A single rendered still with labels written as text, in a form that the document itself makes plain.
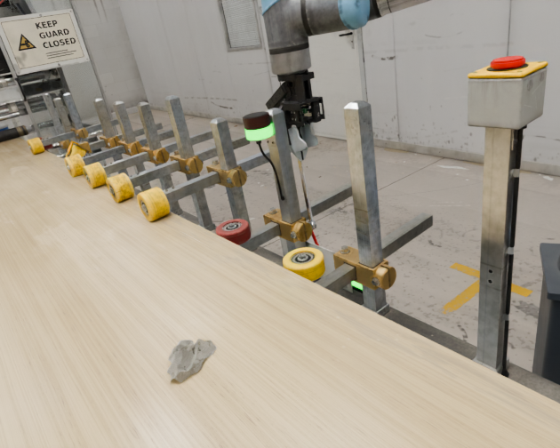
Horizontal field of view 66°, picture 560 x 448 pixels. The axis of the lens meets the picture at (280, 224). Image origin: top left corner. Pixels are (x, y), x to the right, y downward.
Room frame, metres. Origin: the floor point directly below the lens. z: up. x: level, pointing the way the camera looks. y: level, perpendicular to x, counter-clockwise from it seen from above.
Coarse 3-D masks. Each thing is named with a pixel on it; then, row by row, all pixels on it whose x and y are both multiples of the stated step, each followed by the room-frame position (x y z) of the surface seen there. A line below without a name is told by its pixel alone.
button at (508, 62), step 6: (492, 60) 0.56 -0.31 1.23; (498, 60) 0.55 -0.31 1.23; (504, 60) 0.55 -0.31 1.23; (510, 60) 0.54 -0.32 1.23; (516, 60) 0.54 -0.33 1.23; (522, 60) 0.54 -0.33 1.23; (492, 66) 0.56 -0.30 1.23; (498, 66) 0.55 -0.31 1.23; (504, 66) 0.54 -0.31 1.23; (510, 66) 0.54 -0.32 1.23; (516, 66) 0.54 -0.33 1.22
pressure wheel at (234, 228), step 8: (224, 224) 0.94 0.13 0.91; (232, 224) 0.92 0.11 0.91; (240, 224) 0.93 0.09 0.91; (248, 224) 0.92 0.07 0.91; (216, 232) 0.91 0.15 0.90; (224, 232) 0.90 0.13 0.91; (232, 232) 0.89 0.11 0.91; (240, 232) 0.89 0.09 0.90; (248, 232) 0.91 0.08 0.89; (232, 240) 0.88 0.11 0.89; (240, 240) 0.89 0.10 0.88
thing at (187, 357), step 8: (184, 344) 0.52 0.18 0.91; (192, 344) 0.53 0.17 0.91; (200, 344) 0.51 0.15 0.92; (208, 344) 0.52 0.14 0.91; (176, 352) 0.50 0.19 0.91; (184, 352) 0.49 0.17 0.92; (192, 352) 0.50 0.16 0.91; (200, 352) 0.50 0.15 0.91; (208, 352) 0.50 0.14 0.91; (176, 360) 0.48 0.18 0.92; (184, 360) 0.49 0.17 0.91; (192, 360) 0.49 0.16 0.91; (200, 360) 0.49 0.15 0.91; (168, 368) 0.48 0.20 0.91; (176, 368) 0.47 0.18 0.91; (184, 368) 0.48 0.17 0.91; (192, 368) 0.47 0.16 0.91; (200, 368) 0.47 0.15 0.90; (176, 376) 0.46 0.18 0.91; (184, 376) 0.46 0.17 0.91
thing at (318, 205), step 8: (344, 184) 1.16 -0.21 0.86; (336, 192) 1.12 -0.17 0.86; (344, 192) 1.12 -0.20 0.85; (320, 200) 1.08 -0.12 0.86; (328, 200) 1.08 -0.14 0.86; (336, 200) 1.10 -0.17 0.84; (304, 208) 1.05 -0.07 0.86; (312, 208) 1.05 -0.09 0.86; (320, 208) 1.07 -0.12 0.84; (328, 208) 1.08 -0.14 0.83; (304, 216) 1.03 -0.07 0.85; (272, 224) 0.99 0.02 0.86; (256, 232) 0.96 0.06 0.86; (264, 232) 0.95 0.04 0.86; (272, 232) 0.97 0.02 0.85; (248, 240) 0.93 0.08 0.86; (256, 240) 0.94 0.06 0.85; (264, 240) 0.95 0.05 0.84; (248, 248) 0.92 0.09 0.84
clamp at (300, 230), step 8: (264, 216) 1.03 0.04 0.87; (272, 216) 1.01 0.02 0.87; (280, 216) 1.01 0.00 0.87; (280, 224) 0.98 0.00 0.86; (288, 224) 0.95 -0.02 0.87; (296, 224) 0.95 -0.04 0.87; (304, 224) 0.94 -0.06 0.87; (280, 232) 0.98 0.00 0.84; (288, 232) 0.95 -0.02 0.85; (296, 232) 0.93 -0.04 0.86; (304, 232) 0.94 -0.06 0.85; (288, 240) 0.96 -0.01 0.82; (296, 240) 0.95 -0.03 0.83; (304, 240) 0.93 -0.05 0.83
